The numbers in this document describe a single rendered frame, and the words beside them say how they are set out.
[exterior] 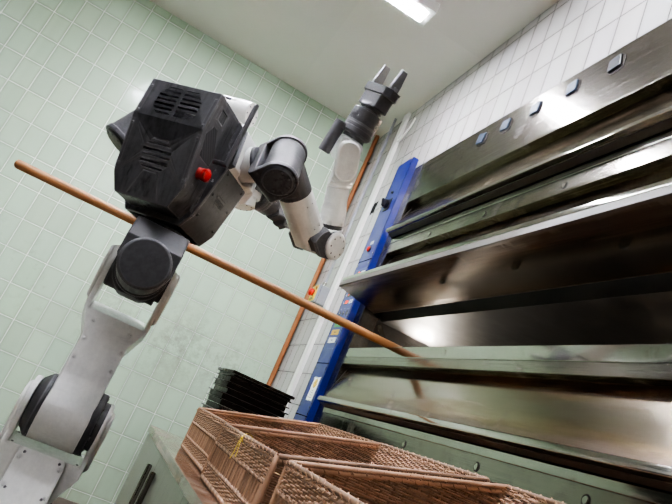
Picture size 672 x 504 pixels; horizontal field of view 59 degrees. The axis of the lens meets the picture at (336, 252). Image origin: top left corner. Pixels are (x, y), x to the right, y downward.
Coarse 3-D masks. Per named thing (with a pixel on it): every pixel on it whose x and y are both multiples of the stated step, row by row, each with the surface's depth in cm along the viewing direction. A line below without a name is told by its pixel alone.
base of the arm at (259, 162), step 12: (264, 144) 151; (300, 144) 150; (264, 156) 148; (252, 168) 143; (264, 168) 141; (276, 168) 140; (288, 168) 140; (264, 180) 142; (276, 180) 142; (288, 180) 141; (264, 192) 145; (276, 192) 144; (288, 192) 143
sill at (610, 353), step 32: (352, 352) 243; (384, 352) 215; (416, 352) 194; (448, 352) 176; (480, 352) 161; (512, 352) 148; (544, 352) 138; (576, 352) 128; (608, 352) 120; (640, 352) 113
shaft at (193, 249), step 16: (16, 160) 184; (48, 176) 186; (80, 192) 188; (112, 208) 191; (208, 256) 199; (240, 272) 202; (272, 288) 205; (304, 304) 208; (336, 320) 211; (368, 336) 215
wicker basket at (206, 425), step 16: (208, 416) 197; (224, 416) 222; (240, 416) 224; (256, 416) 226; (192, 432) 211; (208, 432) 187; (304, 432) 232; (320, 432) 229; (336, 432) 217; (192, 448) 197; (208, 448) 178
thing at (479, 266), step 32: (544, 224) 135; (576, 224) 126; (608, 224) 120; (640, 224) 115; (448, 256) 172; (480, 256) 161; (512, 256) 152; (544, 256) 143; (576, 256) 136; (608, 256) 129; (640, 256) 123; (352, 288) 244; (384, 288) 223; (416, 288) 205; (448, 288) 190; (480, 288) 177; (512, 288) 166; (544, 288) 156
